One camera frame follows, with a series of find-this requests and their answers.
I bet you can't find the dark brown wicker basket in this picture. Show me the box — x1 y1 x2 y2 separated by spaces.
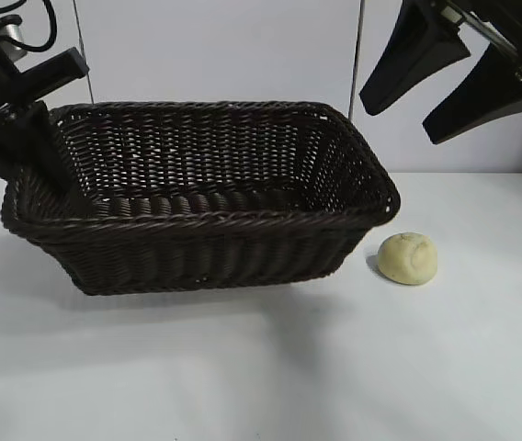
0 101 403 298

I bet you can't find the black left camera cable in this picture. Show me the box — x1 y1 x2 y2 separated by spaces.
10 0 61 52

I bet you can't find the pale yellow egg yolk pastry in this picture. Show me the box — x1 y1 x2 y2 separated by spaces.
377 232 440 287

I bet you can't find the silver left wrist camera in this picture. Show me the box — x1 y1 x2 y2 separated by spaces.
0 12 30 63

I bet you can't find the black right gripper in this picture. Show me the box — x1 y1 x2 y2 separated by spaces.
359 0 522 146

